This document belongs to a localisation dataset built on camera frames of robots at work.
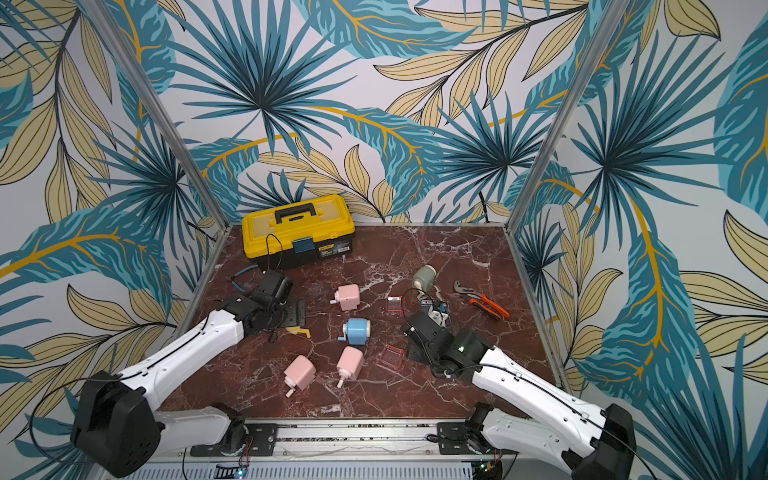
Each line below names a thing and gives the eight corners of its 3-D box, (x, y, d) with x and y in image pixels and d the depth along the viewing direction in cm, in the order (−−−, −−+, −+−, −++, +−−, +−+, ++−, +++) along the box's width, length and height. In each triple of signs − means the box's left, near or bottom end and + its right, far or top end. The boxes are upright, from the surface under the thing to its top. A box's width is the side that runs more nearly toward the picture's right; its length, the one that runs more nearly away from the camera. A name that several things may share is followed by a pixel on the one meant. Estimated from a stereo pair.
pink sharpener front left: (291, 395, 82) (284, 388, 76) (286, 373, 86) (279, 364, 80) (320, 383, 84) (316, 374, 78) (314, 361, 88) (309, 352, 82)
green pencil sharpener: (420, 299, 102) (423, 286, 95) (408, 288, 104) (410, 275, 98) (436, 286, 105) (440, 272, 99) (424, 275, 108) (427, 262, 101)
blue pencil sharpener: (342, 345, 90) (339, 334, 84) (343, 329, 94) (341, 318, 88) (370, 345, 90) (369, 335, 84) (370, 329, 94) (369, 318, 88)
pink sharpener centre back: (333, 311, 98) (330, 299, 92) (335, 296, 102) (332, 284, 96) (359, 311, 98) (357, 300, 92) (360, 296, 102) (358, 284, 96)
